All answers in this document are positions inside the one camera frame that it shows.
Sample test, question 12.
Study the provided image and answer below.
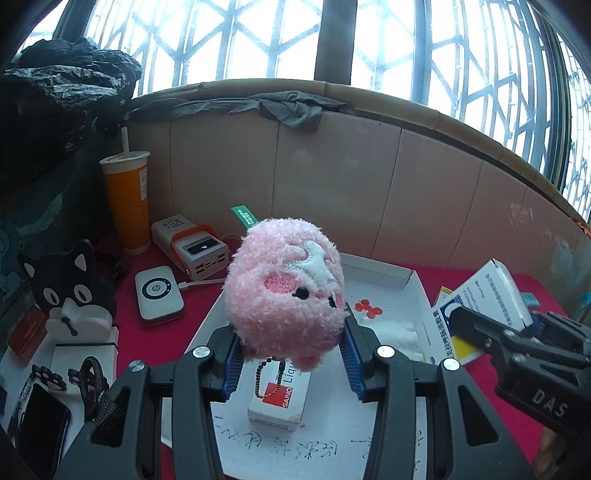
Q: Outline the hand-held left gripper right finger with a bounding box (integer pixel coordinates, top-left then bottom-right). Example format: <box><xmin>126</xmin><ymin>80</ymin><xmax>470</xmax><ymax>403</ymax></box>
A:
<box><xmin>339</xmin><ymin>307</ymin><xmax>536</xmax><ymax>480</ymax></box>

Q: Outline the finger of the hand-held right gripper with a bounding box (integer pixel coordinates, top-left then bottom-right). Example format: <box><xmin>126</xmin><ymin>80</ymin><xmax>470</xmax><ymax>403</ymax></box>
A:
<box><xmin>522</xmin><ymin>311</ymin><xmax>591</xmax><ymax>358</ymax></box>
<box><xmin>449</xmin><ymin>305</ymin><xmax>532</xmax><ymax>358</ymax></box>

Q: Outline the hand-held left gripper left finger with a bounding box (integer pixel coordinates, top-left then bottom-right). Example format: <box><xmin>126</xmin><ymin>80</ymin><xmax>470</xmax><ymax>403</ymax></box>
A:
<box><xmin>55</xmin><ymin>323</ymin><xmax>245</xmax><ymax>480</ymax></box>

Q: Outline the blue white medicine box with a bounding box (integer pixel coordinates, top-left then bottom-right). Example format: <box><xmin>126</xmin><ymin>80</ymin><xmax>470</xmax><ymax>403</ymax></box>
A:
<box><xmin>431</xmin><ymin>258</ymin><xmax>536</xmax><ymax>365</ymax></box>

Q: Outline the white shallow cardboard box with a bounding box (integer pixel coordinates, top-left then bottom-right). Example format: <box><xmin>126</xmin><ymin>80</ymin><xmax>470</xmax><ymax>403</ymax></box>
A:
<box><xmin>159</xmin><ymin>251</ymin><xmax>439</xmax><ymax>480</ymax></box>

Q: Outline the pink plush toy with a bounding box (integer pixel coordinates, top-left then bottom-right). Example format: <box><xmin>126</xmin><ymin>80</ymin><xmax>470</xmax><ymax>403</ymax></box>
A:
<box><xmin>223</xmin><ymin>217</ymin><xmax>349</xmax><ymax>400</ymax></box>

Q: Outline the red bone-shaped sticker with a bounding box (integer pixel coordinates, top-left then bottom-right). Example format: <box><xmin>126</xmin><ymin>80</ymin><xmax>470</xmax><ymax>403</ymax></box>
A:
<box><xmin>355</xmin><ymin>299</ymin><xmax>384</xmax><ymax>320</ymax></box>

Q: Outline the small white red box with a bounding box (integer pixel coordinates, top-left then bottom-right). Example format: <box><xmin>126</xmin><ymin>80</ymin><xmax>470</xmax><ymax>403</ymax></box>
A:
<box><xmin>247</xmin><ymin>357</ymin><xmax>312</xmax><ymax>432</ymax></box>

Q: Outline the white pocket router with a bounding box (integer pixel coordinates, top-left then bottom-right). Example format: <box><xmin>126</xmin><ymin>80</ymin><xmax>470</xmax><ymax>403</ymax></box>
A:
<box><xmin>135</xmin><ymin>267</ymin><xmax>185</xmax><ymax>324</ymax></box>

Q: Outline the orange white power bank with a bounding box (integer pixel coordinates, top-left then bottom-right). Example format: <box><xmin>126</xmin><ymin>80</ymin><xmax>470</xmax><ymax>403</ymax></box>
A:
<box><xmin>170</xmin><ymin>224</ymin><xmax>230</xmax><ymax>282</ymax></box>

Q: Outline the white digital clock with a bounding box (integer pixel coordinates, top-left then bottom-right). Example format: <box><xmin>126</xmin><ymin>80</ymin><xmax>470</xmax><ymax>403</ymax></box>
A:
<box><xmin>151</xmin><ymin>217</ymin><xmax>195</xmax><ymax>254</ymax></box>

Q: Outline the green tag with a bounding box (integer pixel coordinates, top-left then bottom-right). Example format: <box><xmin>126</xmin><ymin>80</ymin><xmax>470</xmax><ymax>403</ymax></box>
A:
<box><xmin>231</xmin><ymin>205</ymin><xmax>257</xmax><ymax>228</ymax></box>

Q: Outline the black white cat figurine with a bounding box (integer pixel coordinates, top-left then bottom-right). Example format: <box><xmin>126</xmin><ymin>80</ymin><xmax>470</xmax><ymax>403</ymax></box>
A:
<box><xmin>21</xmin><ymin>240</ymin><xmax>118</xmax><ymax>342</ymax></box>

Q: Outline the orange drink cup with straw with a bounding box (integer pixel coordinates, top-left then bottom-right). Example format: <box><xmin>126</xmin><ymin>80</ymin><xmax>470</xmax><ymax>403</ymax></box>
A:
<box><xmin>99</xmin><ymin>127</ymin><xmax>152</xmax><ymax>256</ymax></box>

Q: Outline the black phone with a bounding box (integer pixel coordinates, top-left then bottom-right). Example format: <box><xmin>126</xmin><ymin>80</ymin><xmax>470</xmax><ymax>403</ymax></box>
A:
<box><xmin>14</xmin><ymin>383</ymin><xmax>72</xmax><ymax>480</ymax></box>

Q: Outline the grey cloth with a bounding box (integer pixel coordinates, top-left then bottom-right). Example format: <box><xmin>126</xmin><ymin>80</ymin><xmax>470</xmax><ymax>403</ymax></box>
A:
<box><xmin>127</xmin><ymin>90</ymin><xmax>349</xmax><ymax>134</ymax></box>

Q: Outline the black plastic bag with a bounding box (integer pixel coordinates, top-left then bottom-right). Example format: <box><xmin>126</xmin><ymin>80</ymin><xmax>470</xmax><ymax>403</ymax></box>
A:
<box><xmin>0</xmin><ymin>37</ymin><xmax>144</xmax><ymax>185</ymax></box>

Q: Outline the window with metal grille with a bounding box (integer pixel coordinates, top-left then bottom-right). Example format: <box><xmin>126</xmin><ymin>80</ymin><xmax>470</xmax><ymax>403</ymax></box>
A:
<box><xmin>18</xmin><ymin>0</ymin><xmax>591</xmax><ymax>222</ymax></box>

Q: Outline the white charging cable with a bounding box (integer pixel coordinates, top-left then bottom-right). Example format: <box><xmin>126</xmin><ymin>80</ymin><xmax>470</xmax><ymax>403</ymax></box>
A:
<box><xmin>179</xmin><ymin>276</ymin><xmax>227</xmax><ymax>291</ymax></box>

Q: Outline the black woven lanyard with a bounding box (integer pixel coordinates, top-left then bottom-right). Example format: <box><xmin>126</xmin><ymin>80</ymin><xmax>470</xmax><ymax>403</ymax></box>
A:
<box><xmin>79</xmin><ymin>356</ymin><xmax>127</xmax><ymax>428</ymax></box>

